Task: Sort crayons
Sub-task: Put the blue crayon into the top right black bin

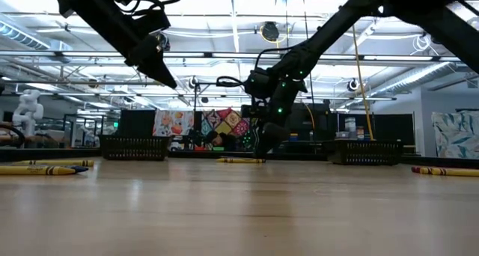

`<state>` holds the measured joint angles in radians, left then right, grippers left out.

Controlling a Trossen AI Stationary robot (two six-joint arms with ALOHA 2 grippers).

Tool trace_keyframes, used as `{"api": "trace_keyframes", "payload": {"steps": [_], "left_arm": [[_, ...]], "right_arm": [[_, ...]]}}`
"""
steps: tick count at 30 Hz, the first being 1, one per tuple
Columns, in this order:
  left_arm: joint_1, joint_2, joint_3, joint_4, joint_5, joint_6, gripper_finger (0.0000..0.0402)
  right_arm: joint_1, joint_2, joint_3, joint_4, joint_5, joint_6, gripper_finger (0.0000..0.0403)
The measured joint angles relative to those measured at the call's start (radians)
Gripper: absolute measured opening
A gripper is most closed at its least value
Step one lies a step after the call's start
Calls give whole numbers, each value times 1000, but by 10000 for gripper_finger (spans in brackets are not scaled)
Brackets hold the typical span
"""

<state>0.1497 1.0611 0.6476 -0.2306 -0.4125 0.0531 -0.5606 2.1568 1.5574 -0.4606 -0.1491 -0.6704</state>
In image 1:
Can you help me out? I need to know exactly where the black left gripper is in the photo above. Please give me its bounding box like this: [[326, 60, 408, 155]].
[[125, 33, 178, 90]]

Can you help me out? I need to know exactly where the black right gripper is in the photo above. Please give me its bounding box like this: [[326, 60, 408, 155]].
[[241, 91, 296, 159]]

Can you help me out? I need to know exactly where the yellow crayon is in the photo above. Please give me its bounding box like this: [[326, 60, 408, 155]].
[[13, 159, 95, 168], [0, 165, 77, 176], [418, 167, 479, 178], [216, 157, 267, 165]]

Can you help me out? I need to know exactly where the black plastic mesh basket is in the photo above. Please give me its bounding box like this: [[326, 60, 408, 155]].
[[99, 135, 175, 162], [328, 141, 404, 167]]

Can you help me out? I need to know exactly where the black cabinet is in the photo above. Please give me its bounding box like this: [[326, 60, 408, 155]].
[[272, 102, 332, 154]]

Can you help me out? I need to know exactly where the colourful patchwork quilt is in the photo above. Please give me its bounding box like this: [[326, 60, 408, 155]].
[[201, 108, 251, 152]]

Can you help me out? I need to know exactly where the floral patterned cloth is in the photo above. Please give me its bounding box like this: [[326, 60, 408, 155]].
[[152, 110, 195, 151]]

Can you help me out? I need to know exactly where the black square panel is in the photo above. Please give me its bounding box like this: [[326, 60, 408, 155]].
[[118, 109, 156, 138]]

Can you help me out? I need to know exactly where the person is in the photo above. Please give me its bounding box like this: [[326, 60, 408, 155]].
[[204, 130, 237, 152]]

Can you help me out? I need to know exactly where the white canister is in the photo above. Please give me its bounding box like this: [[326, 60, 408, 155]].
[[344, 117, 357, 140]]

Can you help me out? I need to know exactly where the blue white patterned cloth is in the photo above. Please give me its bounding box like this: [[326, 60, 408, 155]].
[[430, 109, 479, 160]]

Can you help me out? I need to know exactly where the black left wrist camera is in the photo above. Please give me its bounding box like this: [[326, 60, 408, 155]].
[[141, 8, 172, 34]]

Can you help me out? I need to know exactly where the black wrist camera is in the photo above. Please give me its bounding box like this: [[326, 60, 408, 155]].
[[141, 8, 172, 34], [243, 69, 271, 100]]

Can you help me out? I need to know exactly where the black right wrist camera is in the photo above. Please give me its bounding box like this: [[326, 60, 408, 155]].
[[243, 69, 271, 100]]

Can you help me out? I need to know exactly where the black metal camera stand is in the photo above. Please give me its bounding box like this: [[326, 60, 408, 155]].
[[191, 80, 255, 152]]

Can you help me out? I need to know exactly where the black metal table frame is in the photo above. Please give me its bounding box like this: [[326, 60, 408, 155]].
[[0, 146, 479, 170]]

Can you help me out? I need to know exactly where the yellow hanging cable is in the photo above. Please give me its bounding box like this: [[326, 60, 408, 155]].
[[351, 23, 375, 141]]

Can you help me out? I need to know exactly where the black ceiling cable reel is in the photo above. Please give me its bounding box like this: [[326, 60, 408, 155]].
[[260, 21, 281, 43]]

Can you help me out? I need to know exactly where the black partition wall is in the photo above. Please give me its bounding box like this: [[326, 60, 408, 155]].
[[336, 113, 415, 147]]

